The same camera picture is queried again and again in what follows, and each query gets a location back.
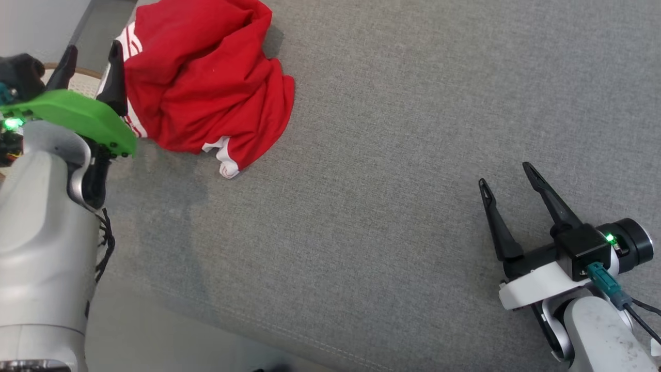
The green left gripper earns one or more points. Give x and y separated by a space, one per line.
77 113

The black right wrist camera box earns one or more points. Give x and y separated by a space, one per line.
583 250

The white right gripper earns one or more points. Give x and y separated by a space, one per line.
542 287

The grey fabric sofa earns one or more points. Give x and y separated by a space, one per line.
361 206

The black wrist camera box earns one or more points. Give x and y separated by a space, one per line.
583 250
23 75

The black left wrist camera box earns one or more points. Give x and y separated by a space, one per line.
23 75

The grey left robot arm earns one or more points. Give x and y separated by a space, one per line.
41 248

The cream perforated basket brown rim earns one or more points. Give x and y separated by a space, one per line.
85 82

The red white-trimmed garment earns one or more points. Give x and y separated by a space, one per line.
206 77

